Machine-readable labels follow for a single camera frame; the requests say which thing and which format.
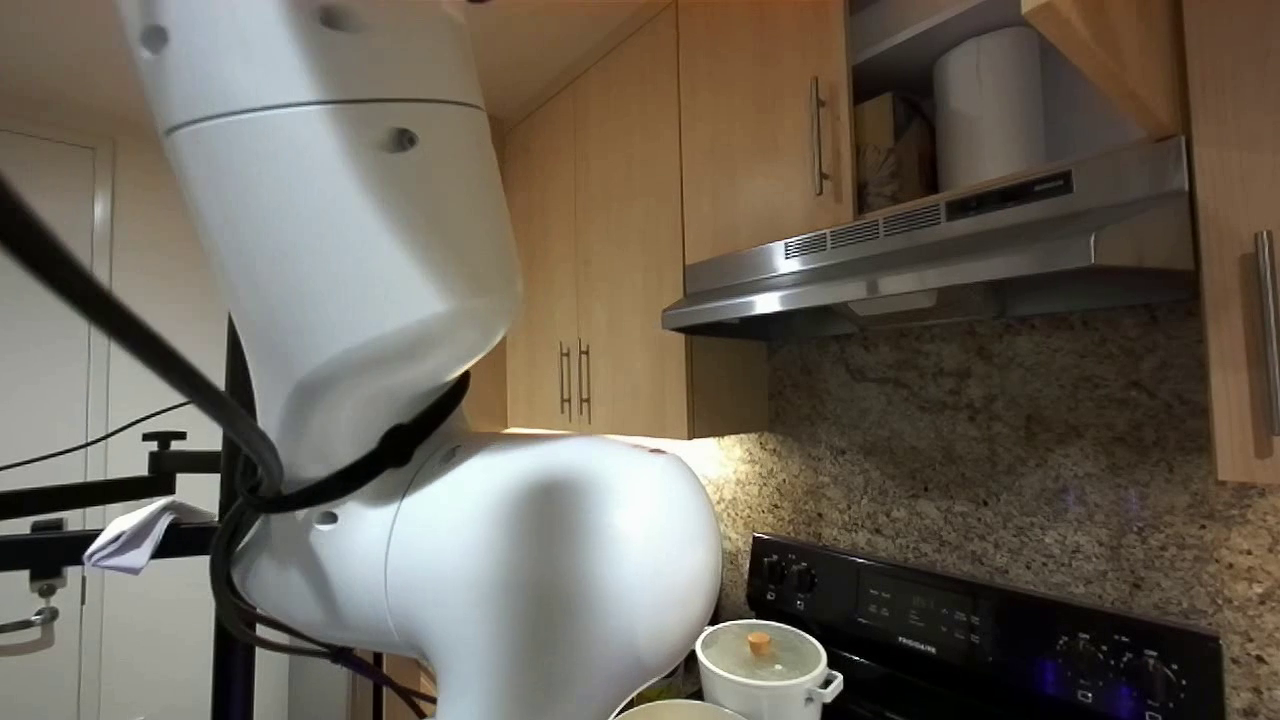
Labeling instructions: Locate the tall light wood cabinet door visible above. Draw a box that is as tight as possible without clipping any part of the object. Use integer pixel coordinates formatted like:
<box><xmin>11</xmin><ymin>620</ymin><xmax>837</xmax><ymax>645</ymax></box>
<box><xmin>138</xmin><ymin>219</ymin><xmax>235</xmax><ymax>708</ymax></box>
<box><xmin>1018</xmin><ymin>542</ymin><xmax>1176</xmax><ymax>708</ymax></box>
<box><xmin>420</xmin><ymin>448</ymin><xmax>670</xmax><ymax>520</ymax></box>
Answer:
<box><xmin>570</xmin><ymin>0</ymin><xmax>693</xmax><ymax>439</ymax></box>
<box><xmin>490</xmin><ymin>77</ymin><xmax>585</xmax><ymax>431</ymax></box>
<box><xmin>1176</xmin><ymin>0</ymin><xmax>1280</xmax><ymax>489</ymax></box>

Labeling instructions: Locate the brown cardboard box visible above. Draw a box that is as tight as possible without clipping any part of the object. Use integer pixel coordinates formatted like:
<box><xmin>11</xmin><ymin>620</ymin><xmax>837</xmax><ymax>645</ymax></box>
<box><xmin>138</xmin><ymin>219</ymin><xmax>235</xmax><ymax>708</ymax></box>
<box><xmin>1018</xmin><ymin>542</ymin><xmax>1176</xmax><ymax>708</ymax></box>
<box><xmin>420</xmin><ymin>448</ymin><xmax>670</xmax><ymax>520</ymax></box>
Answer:
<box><xmin>852</xmin><ymin>87</ymin><xmax>935</xmax><ymax>216</ymax></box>

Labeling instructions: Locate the black stove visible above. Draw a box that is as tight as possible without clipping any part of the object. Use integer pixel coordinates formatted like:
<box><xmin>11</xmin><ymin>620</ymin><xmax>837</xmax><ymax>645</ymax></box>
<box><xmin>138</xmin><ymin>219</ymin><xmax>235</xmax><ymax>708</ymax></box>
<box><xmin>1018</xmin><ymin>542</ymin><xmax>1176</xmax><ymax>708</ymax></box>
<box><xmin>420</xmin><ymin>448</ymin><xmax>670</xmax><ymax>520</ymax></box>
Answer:
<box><xmin>745</xmin><ymin>536</ymin><xmax>1228</xmax><ymax>720</ymax></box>

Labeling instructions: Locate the stainless steel range hood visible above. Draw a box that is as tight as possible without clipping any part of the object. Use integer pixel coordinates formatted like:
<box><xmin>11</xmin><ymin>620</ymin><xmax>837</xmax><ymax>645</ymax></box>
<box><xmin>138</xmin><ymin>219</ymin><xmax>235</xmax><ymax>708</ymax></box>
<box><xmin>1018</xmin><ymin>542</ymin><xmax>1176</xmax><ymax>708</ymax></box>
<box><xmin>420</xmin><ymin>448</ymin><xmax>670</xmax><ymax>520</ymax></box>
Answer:
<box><xmin>661</xmin><ymin>131</ymin><xmax>1200</xmax><ymax>337</ymax></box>

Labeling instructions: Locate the white cooking pot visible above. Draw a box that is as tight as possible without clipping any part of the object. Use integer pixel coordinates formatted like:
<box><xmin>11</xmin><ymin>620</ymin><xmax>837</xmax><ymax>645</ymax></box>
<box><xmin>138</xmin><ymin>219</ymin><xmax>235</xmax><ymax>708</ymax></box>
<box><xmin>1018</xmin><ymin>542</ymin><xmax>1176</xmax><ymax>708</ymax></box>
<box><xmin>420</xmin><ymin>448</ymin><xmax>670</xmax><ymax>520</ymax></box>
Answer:
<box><xmin>693</xmin><ymin>615</ymin><xmax>846</xmax><ymax>720</ymax></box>

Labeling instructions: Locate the white crumpled paper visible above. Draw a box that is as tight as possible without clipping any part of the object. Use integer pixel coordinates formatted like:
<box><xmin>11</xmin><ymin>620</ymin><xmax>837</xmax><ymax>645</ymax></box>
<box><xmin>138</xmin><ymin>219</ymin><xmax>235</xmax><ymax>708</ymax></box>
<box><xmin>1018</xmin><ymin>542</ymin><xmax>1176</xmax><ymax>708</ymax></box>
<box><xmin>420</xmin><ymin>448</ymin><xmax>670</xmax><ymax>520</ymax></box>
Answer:
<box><xmin>79</xmin><ymin>496</ymin><xmax>217</xmax><ymax>578</ymax></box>

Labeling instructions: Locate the white room door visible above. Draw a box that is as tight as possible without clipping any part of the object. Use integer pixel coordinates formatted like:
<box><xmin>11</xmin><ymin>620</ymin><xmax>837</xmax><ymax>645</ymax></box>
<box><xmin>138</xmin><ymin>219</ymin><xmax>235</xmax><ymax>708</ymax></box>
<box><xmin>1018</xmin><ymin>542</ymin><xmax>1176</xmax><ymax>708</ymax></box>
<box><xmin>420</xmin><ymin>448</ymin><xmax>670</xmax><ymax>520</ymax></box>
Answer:
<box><xmin>0</xmin><ymin>126</ymin><xmax>112</xmax><ymax>720</ymax></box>

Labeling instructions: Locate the white vent duct pipe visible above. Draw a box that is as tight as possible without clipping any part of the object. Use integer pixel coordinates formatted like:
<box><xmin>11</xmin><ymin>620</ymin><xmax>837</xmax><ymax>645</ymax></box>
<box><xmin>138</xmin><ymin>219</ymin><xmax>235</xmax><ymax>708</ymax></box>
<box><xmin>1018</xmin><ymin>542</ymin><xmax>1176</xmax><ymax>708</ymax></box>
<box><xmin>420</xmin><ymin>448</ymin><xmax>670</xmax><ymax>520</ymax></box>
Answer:
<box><xmin>933</xmin><ymin>24</ymin><xmax>1052</xmax><ymax>192</ymax></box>

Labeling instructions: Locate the black strap around arm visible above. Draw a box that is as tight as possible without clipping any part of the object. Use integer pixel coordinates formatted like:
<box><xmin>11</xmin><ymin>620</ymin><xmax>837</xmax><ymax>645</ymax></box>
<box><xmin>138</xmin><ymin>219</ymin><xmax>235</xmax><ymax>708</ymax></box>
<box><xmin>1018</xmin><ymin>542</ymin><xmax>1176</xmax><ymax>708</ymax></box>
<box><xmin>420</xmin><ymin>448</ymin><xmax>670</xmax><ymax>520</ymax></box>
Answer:
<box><xmin>273</xmin><ymin>372</ymin><xmax>470</xmax><ymax>518</ymax></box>

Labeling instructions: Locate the black metal camera stand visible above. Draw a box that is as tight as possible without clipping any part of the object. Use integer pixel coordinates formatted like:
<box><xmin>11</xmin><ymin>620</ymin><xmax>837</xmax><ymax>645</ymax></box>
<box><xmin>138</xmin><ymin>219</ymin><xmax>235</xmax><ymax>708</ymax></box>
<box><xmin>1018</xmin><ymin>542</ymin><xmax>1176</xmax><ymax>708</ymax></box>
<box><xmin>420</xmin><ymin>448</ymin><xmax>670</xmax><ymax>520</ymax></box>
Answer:
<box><xmin>0</xmin><ymin>317</ymin><xmax>275</xmax><ymax>720</ymax></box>

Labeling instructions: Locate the glass pot lid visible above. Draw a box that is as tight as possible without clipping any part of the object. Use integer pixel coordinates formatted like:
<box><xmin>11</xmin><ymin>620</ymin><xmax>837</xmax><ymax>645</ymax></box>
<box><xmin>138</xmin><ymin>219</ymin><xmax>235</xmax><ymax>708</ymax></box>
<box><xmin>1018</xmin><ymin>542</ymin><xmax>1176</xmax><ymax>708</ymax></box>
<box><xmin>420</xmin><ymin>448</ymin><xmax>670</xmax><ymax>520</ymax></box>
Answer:
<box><xmin>700</xmin><ymin>615</ymin><xmax>827</xmax><ymax>682</ymax></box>

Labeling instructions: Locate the thin black wire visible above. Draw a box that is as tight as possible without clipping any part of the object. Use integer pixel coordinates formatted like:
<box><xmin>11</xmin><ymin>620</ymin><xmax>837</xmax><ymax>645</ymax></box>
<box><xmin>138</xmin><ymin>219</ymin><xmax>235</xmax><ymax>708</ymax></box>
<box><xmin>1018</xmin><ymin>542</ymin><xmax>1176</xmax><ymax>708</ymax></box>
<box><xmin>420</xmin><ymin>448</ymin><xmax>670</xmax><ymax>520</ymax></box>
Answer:
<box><xmin>0</xmin><ymin>395</ymin><xmax>201</xmax><ymax>481</ymax></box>

